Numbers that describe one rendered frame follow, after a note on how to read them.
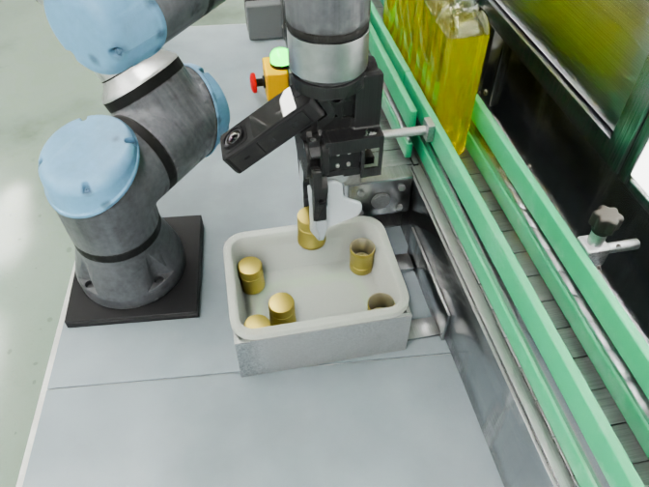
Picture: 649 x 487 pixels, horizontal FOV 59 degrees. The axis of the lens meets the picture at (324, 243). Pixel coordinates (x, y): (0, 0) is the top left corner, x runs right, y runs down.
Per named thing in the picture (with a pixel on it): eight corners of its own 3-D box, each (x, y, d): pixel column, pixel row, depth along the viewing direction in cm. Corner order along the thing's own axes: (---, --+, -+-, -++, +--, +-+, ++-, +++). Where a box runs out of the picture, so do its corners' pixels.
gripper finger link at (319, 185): (329, 227, 62) (326, 156, 57) (316, 229, 62) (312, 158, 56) (321, 203, 66) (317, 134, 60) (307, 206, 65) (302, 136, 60)
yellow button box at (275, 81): (302, 104, 115) (301, 71, 110) (266, 108, 114) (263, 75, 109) (297, 86, 120) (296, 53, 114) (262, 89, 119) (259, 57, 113)
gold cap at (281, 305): (271, 334, 75) (269, 315, 72) (268, 313, 78) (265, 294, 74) (298, 329, 76) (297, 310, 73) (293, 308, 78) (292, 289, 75)
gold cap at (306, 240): (300, 252, 70) (299, 227, 67) (295, 232, 72) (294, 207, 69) (328, 247, 70) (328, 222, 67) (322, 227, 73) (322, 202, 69)
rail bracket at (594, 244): (619, 301, 66) (671, 219, 56) (564, 311, 65) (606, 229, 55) (601, 275, 68) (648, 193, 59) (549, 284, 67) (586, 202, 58)
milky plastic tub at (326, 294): (408, 348, 76) (415, 309, 69) (239, 377, 73) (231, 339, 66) (375, 252, 87) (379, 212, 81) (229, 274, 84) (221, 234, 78)
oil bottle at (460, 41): (465, 155, 83) (496, 13, 68) (428, 159, 83) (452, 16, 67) (451, 132, 87) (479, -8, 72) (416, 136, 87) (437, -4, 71)
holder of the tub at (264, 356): (444, 342, 77) (454, 308, 71) (240, 377, 73) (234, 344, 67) (408, 250, 88) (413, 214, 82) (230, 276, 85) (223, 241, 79)
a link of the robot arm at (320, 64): (295, 49, 48) (278, 8, 54) (296, 97, 51) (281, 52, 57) (380, 40, 49) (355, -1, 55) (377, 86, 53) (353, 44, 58)
